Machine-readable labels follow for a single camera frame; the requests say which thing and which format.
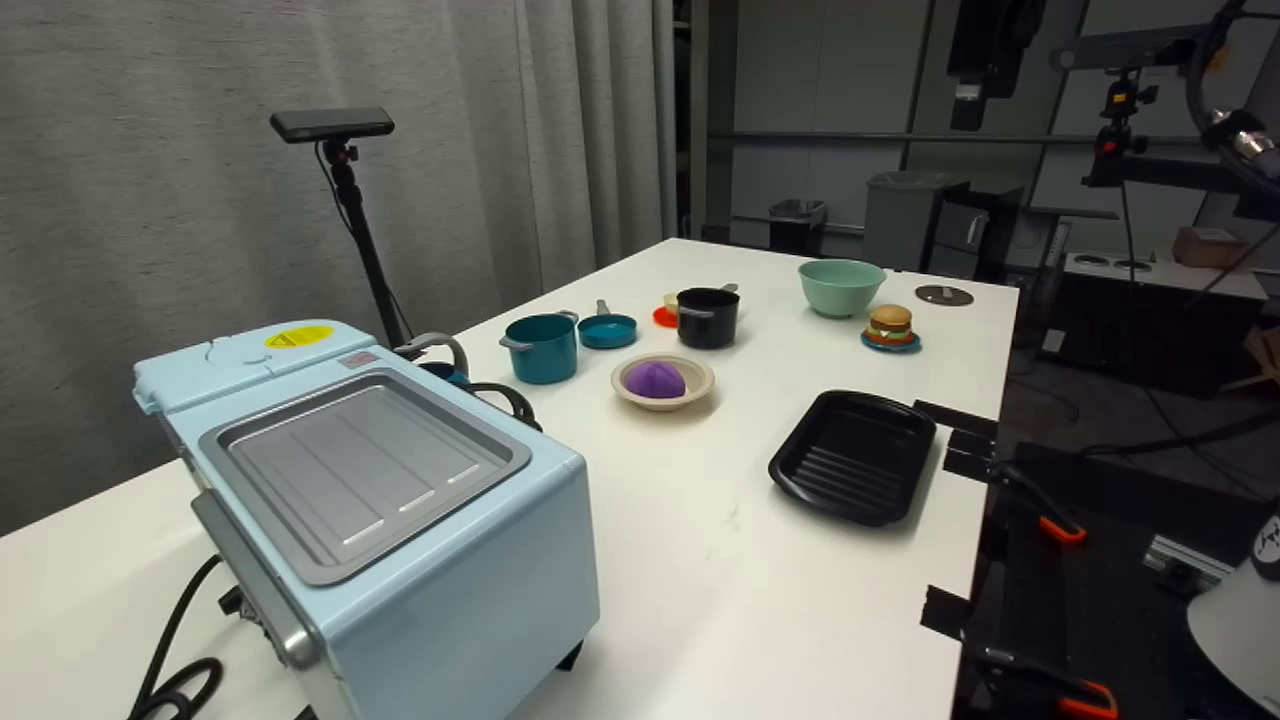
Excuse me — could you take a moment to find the black grill pan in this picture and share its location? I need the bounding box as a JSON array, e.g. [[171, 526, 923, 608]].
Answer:
[[768, 391, 936, 526]]

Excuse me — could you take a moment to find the orange handled clamp lower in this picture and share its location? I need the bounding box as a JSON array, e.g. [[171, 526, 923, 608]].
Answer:
[[975, 644, 1119, 720]]

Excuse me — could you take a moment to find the light blue toaster oven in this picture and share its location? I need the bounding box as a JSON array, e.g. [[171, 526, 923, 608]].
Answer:
[[132, 319, 602, 720]]

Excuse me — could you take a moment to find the toy burger on teal coaster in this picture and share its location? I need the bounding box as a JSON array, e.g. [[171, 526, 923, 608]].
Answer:
[[861, 305, 919, 352]]

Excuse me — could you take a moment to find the purple plushie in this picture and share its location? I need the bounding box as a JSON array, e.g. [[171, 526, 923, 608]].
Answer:
[[626, 360, 686, 400]]

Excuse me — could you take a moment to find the black camera on tripod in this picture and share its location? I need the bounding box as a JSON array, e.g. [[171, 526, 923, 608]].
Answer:
[[270, 108, 407, 345]]

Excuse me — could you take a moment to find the teal pot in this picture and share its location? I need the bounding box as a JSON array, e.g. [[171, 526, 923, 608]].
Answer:
[[501, 311, 578, 384]]

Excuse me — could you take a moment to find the red toy piece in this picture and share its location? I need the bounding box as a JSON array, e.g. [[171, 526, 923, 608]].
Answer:
[[651, 295, 682, 329]]

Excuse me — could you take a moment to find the mint green bowl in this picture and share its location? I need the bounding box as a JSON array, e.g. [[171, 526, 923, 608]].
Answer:
[[800, 260, 888, 319]]

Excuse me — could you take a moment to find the teal pot lid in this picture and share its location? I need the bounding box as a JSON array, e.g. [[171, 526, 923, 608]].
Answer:
[[582, 305, 639, 352]]

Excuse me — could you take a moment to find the beige plate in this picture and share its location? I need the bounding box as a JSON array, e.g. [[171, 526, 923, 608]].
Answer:
[[612, 355, 716, 413]]

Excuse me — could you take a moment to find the black pot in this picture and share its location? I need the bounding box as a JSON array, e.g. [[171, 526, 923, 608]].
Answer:
[[675, 286, 742, 352]]

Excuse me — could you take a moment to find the black power cable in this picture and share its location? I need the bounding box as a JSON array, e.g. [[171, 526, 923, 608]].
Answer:
[[123, 553, 230, 720]]

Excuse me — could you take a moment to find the orange handled clamp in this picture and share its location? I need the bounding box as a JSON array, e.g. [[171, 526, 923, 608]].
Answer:
[[995, 465, 1089, 546], [975, 644, 1119, 720]]

